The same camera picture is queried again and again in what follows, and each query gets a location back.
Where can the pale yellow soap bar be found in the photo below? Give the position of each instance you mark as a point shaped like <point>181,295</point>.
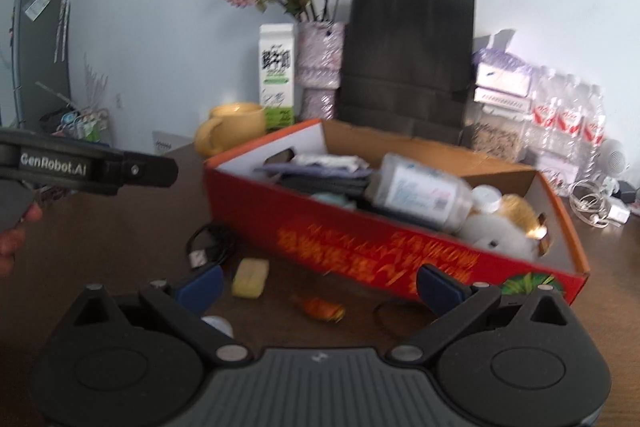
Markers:
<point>250,277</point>

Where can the red cardboard box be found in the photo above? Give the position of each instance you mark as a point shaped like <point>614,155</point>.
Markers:
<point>350,237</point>

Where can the white plastic box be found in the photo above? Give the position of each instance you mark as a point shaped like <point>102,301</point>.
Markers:
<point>327,199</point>

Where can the black paper bag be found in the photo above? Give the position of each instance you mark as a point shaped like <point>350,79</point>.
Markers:
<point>405,57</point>

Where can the clear plastic bottle white label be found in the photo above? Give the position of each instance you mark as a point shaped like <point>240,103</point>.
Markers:
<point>420,192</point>

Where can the white milk carton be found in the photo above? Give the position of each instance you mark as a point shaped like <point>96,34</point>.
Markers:
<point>276,74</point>

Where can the blue-grey fabric cloth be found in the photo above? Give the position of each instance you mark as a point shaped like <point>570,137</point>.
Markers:
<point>312,171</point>

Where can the dried lavender bunch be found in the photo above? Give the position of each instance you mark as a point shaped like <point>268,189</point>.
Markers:
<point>95,87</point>

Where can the white bottle cap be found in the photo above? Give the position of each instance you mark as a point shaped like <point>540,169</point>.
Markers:
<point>217,324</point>
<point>487,199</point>

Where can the white charger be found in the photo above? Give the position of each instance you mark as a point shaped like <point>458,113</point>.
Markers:
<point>617,213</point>

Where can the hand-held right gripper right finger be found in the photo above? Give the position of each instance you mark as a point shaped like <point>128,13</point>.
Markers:
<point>437,292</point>

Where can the sheep plush toy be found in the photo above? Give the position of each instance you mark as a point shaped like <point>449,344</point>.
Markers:
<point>500,229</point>

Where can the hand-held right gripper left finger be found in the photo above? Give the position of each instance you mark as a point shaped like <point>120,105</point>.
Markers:
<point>202,289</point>

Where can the white earphones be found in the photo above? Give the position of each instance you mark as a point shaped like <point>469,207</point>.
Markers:
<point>587,203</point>

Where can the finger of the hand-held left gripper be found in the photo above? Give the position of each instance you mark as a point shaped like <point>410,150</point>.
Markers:
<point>150,171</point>

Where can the white padded pouch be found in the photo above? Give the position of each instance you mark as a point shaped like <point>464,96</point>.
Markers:
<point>330,159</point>

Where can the clear jar of seeds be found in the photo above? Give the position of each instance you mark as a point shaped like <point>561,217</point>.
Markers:
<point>495,138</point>

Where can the dark blue cloth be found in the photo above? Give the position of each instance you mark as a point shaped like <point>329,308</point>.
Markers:
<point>320,183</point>

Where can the purple wrapped tissue pack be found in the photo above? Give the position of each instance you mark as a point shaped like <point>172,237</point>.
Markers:
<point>502,72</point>

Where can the yellow mug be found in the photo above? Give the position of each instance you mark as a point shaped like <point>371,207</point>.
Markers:
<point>235,129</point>

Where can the person's left hand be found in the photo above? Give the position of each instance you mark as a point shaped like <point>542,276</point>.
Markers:
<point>12,247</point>

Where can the black power adapter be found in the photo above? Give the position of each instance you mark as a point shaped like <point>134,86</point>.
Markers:
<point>630,193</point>

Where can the small orange carrot toy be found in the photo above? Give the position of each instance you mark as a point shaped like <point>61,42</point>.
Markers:
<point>320,307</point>

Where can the dark grey panel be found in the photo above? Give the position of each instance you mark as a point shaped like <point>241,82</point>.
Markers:
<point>42,57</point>

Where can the pink textured vase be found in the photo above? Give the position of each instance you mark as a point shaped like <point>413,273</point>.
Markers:
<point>320,67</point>

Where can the clear water bottle red label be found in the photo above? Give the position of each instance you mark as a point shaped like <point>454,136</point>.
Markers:
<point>545,109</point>
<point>570,119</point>
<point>593,124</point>

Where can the white printed tin box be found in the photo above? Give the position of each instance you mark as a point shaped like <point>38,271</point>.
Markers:
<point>556,172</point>

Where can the white flat box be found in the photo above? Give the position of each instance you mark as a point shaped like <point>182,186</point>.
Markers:
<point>500,100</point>

